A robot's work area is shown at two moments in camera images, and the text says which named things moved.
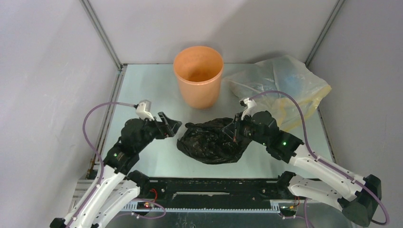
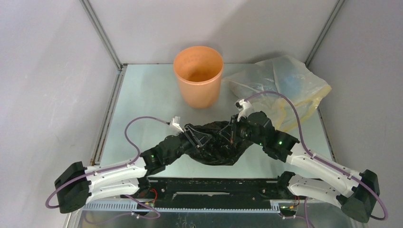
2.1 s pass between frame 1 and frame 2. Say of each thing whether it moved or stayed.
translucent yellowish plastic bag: stayed
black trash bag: stayed
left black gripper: moved
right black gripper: stayed
